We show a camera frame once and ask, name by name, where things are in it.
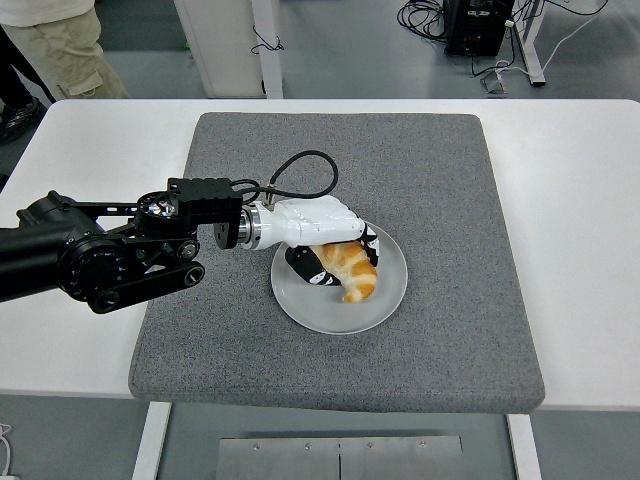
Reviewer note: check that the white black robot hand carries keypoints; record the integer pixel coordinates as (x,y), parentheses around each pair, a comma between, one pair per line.
(315,220)

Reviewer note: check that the white desk post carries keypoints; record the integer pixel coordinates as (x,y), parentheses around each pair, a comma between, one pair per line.
(272,75)

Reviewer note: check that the person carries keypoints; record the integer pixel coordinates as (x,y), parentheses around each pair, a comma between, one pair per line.
(65,55)
(20,115)

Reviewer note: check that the white table leg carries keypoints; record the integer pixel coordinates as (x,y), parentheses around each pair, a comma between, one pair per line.
(525,450)
(150,440)

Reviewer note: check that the black computer case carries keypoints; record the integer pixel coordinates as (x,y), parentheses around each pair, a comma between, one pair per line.
(475,30)

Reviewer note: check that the golden croissant bread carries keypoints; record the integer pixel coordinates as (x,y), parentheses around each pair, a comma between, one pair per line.
(357,280)

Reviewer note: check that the white desk leg with foot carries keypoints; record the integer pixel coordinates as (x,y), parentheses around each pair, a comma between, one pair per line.
(531,50)

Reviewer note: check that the pale grey round plate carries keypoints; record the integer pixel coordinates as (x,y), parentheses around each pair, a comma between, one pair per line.
(320,315)

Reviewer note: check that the grey felt table mat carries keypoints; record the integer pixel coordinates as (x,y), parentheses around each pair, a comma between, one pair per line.
(425,165)

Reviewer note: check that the small grey floor bracket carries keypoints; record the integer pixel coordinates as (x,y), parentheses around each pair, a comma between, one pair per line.
(495,85)

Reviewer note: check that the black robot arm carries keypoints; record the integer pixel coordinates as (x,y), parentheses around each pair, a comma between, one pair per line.
(210,200)

